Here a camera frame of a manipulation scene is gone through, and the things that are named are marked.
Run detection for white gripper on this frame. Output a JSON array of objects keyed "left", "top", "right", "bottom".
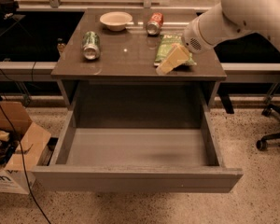
[{"left": 156, "top": 14, "right": 222, "bottom": 75}]

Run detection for green jalapeno chip bag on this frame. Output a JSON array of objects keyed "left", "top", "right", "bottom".
[{"left": 154, "top": 34, "right": 196, "bottom": 66}]

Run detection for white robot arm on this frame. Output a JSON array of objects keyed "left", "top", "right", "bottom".
[{"left": 156, "top": 0, "right": 280, "bottom": 75}]

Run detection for grey drawer cabinet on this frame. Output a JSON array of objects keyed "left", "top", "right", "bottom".
[{"left": 50, "top": 7, "right": 228, "bottom": 129}]

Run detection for open grey top drawer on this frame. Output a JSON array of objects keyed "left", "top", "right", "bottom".
[{"left": 34, "top": 86, "right": 243, "bottom": 193}]

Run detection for red soda can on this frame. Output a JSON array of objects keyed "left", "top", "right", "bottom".
[{"left": 146, "top": 12, "right": 163, "bottom": 35}]

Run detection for white bowl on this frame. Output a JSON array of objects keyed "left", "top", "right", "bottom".
[{"left": 100, "top": 11, "right": 133, "bottom": 32}]

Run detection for green soda can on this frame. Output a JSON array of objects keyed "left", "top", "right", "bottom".
[{"left": 81, "top": 31, "right": 100, "bottom": 60}]

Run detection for small bottle behind cabinet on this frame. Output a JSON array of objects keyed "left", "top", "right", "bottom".
[{"left": 57, "top": 38, "right": 66, "bottom": 54}]

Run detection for black office chair base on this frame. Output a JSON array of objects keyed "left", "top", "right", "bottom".
[{"left": 255, "top": 103, "right": 280, "bottom": 152}]

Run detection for cardboard box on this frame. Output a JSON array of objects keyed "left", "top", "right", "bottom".
[{"left": 0, "top": 101, "right": 51, "bottom": 194}]

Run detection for snack bags in box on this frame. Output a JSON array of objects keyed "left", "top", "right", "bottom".
[{"left": 0, "top": 130, "right": 17, "bottom": 168}]

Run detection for black cable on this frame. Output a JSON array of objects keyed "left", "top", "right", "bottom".
[{"left": 0, "top": 61, "right": 52, "bottom": 224}]

